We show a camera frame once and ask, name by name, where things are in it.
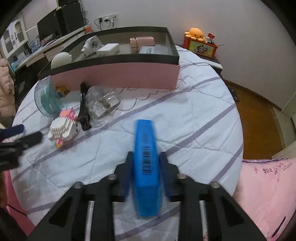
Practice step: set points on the striped white tablecloth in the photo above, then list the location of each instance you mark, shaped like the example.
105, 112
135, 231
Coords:
197, 125

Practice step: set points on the orange octopus plush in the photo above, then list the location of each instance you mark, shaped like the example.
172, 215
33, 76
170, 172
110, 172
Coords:
195, 34

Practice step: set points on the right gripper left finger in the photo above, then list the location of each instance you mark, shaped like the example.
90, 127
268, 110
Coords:
67, 219

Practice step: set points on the clear plastic plug case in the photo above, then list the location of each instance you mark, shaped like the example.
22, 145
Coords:
101, 101

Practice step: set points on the white spray nozzle device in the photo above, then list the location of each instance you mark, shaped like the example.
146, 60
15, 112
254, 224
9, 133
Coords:
91, 46

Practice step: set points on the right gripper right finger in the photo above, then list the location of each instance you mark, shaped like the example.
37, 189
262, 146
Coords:
225, 219

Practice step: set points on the black computer monitor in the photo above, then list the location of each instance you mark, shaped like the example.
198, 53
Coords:
49, 27

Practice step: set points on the white desk with drawers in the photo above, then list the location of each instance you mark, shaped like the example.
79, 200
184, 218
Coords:
53, 48

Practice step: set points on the red toy storage box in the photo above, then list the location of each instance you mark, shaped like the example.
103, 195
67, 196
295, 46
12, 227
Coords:
200, 48

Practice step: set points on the teal lidded clear container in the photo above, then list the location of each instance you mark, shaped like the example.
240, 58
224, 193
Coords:
47, 99

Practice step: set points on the rose gold metal tin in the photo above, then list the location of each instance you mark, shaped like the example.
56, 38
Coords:
138, 42

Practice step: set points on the white wall socket strip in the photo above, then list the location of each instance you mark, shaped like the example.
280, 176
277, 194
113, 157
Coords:
107, 18

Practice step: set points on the white power adapter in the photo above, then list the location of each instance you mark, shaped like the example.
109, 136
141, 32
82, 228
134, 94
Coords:
108, 50

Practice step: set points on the white round ball lamp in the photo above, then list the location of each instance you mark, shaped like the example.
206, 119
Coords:
61, 59

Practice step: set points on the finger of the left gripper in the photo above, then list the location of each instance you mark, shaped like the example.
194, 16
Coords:
11, 131
30, 140

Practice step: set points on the black white tv cabinet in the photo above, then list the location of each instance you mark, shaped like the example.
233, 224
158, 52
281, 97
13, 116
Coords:
215, 64

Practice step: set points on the black bathroom scale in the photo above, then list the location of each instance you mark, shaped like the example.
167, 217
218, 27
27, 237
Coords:
234, 94

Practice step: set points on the pink puffer jacket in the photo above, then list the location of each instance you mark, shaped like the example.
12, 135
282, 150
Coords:
7, 91

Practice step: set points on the pink white block figure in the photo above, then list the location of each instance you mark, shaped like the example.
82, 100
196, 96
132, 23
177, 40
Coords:
64, 128

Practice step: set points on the clear wrapped small pack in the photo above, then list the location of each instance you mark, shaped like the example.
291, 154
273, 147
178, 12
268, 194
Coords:
156, 49

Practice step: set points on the pink black shallow box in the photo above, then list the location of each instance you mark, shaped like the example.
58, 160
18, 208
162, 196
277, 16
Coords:
124, 69

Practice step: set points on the black computer tower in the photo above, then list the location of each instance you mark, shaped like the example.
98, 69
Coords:
70, 18

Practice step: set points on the white glass door cabinet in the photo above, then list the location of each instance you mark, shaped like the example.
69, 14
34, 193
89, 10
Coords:
14, 37

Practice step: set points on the pink bed quilt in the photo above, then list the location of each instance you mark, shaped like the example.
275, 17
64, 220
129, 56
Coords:
266, 192

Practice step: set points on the blue rectangular box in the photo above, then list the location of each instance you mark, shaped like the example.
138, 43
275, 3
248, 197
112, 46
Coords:
146, 176

